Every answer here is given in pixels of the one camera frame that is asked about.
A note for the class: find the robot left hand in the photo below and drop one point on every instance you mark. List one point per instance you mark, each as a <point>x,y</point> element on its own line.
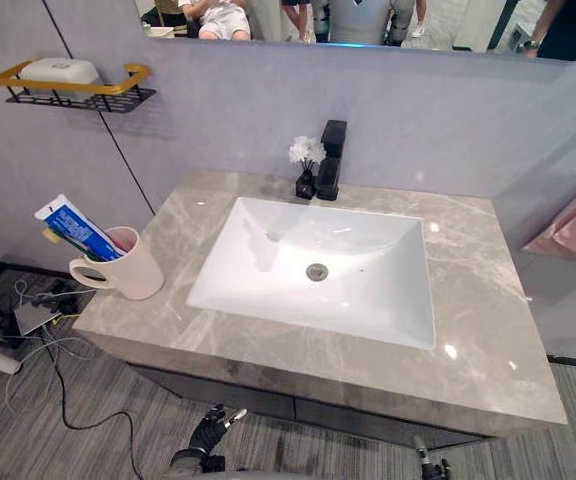
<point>209,433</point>

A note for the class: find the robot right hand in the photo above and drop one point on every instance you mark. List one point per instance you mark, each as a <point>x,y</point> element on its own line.
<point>429,459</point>

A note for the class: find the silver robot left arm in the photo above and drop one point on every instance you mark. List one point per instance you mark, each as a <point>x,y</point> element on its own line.
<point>194,465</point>

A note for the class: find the dark vanity cabinet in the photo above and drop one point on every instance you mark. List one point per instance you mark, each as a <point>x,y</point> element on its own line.
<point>278,402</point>

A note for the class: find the cream ceramic mug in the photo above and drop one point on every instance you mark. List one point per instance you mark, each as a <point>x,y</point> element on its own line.
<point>127,272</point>

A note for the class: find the white rectangular sink basin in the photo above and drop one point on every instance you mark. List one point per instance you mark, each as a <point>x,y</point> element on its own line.
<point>313,270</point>

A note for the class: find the metal sink drain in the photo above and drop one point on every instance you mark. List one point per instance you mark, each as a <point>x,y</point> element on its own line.
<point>316,271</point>

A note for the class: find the black floor equipment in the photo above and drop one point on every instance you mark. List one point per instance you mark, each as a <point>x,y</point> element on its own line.
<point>28,295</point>

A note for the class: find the blue white toothpaste tube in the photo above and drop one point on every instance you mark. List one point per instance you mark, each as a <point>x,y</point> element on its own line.
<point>79,228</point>

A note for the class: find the green orange toothbrush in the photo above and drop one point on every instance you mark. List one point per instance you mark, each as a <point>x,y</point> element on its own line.
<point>63,238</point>

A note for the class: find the black reed diffuser bottle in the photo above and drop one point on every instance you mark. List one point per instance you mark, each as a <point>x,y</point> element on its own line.
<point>305,184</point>

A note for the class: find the pink towel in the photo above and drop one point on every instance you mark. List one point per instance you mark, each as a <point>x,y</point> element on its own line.
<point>575,227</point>

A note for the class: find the black square faucet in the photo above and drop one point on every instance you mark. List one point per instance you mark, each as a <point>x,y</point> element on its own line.
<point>330,160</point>

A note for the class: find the white flower diffuser reeds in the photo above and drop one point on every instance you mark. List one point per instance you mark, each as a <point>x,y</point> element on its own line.
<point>306,150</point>

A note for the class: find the white soap box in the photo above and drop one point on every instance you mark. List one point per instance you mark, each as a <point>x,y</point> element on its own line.
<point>60,75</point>

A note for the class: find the black gold wall shelf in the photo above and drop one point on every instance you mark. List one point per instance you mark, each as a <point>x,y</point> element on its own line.
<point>75,92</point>

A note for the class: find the wall mirror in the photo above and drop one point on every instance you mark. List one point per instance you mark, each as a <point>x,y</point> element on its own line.
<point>348,22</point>

